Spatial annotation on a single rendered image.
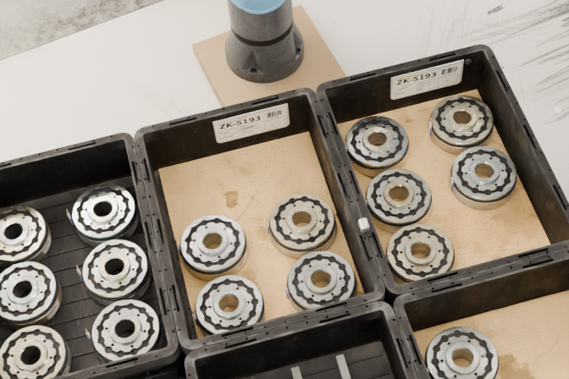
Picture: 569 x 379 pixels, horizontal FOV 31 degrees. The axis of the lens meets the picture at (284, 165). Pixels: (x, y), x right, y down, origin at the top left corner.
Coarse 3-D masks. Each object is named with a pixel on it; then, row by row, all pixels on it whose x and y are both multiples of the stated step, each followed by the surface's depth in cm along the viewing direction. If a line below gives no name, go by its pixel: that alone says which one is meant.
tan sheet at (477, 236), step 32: (448, 96) 176; (480, 96) 176; (416, 128) 173; (416, 160) 169; (448, 160) 169; (448, 192) 166; (448, 224) 162; (480, 224) 162; (512, 224) 161; (416, 256) 159; (480, 256) 159
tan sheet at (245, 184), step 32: (224, 160) 172; (256, 160) 172; (288, 160) 171; (192, 192) 169; (224, 192) 168; (256, 192) 168; (288, 192) 168; (320, 192) 167; (256, 224) 164; (256, 256) 161; (288, 256) 161; (192, 288) 159
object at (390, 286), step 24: (480, 48) 169; (384, 72) 167; (336, 144) 160; (528, 144) 158; (360, 192) 155; (552, 192) 153; (360, 216) 153; (384, 264) 148; (480, 264) 147; (504, 264) 146; (408, 288) 145
